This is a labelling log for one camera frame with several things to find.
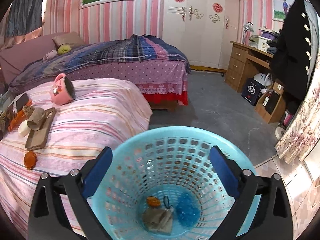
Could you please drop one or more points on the black smartphone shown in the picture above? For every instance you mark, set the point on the black smartphone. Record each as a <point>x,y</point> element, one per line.
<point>21,102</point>

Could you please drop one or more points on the dark grey curtain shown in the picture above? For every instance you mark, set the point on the dark grey curtain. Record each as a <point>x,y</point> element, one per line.
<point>24,17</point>

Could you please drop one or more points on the black shopping bag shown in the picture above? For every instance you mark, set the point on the black shopping bag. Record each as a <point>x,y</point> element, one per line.
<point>251,91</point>

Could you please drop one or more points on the crumpled brown paper ball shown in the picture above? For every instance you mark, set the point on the crumpled brown paper ball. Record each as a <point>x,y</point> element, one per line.
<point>28,111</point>

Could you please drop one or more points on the orange plastic wrapper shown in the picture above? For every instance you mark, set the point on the orange plastic wrapper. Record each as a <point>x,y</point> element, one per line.
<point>20,117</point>

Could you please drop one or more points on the desk lamp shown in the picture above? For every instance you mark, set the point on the desk lamp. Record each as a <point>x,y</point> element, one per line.
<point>247,28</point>

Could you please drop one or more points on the blue plastic bag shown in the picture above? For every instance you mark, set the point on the blue plastic bag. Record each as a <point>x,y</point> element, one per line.
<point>187,212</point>

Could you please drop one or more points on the light blue plastic basket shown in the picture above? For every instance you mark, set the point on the light blue plastic basket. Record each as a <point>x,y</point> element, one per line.
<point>169,163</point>

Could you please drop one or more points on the rolled beige sock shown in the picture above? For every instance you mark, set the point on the rolled beige sock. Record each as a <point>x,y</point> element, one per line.
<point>36,119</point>

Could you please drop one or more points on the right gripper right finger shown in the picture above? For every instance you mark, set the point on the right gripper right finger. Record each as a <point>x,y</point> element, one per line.
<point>272,219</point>

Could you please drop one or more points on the beige pillow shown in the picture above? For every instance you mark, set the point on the beige pillow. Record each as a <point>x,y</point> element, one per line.
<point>71,39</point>

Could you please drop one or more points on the white round soap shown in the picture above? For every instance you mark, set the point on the white round soap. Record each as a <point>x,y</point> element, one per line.
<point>23,129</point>

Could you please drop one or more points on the pink striped bedsheet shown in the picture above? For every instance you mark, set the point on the pink striped bedsheet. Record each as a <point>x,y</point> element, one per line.
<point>105,112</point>

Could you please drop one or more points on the black hanging coat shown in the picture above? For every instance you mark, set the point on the black hanging coat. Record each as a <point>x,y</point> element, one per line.
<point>291,62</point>

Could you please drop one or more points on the white wardrobe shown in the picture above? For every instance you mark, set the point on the white wardrobe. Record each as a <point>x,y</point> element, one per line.
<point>203,30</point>

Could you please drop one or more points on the pink plush toy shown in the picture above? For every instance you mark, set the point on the pink plush toy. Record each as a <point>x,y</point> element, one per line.
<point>50,55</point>

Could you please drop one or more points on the framed landscape picture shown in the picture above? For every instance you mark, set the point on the framed landscape picture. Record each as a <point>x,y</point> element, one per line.
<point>280,9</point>

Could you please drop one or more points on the floral curtain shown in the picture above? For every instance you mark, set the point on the floral curtain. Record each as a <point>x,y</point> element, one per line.
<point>303,134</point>

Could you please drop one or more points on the purple headboard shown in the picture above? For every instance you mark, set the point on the purple headboard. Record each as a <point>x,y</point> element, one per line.
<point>14,59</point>

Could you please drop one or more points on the pink cartoon mug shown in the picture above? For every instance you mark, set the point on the pink cartoon mug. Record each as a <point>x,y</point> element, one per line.
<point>62,91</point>

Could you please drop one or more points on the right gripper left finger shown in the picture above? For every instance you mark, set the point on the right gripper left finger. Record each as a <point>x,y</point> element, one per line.
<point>47,217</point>

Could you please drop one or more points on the wooden desk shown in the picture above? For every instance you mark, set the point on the wooden desk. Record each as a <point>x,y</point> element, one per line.
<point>245,62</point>

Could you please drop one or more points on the yellow plush toy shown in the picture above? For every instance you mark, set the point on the yellow plush toy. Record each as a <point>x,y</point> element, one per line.
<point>64,48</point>

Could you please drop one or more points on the white helmet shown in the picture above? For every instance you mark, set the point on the white helmet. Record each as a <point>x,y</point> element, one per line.
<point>263,79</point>

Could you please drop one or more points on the purple plaid bed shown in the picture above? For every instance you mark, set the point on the purple plaid bed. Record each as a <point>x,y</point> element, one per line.
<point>158,69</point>

